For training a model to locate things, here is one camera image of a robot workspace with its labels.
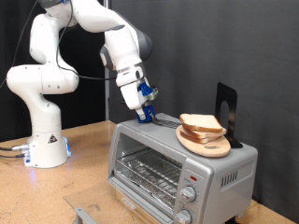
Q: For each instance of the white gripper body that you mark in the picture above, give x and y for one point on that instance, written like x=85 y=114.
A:
x=130 y=96

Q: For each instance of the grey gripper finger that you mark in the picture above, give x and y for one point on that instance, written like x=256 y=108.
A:
x=141 y=114

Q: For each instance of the metal spatula with blue block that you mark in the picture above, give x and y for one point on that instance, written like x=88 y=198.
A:
x=150 y=114

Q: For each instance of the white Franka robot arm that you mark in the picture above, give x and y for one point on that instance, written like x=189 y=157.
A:
x=40 y=81

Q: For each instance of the silver oven knob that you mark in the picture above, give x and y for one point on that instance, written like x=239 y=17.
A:
x=188 y=193
x=183 y=217

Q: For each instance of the silver toaster oven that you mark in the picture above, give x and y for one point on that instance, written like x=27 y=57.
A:
x=218 y=168

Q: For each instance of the vertical metal pole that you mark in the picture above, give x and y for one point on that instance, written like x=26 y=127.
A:
x=107 y=99

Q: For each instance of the round wooden cutting board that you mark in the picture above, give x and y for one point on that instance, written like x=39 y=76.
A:
x=208 y=150

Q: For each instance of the black metal bookend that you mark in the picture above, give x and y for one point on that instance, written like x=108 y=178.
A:
x=232 y=124

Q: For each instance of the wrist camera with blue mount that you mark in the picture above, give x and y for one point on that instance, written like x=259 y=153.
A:
x=145 y=88

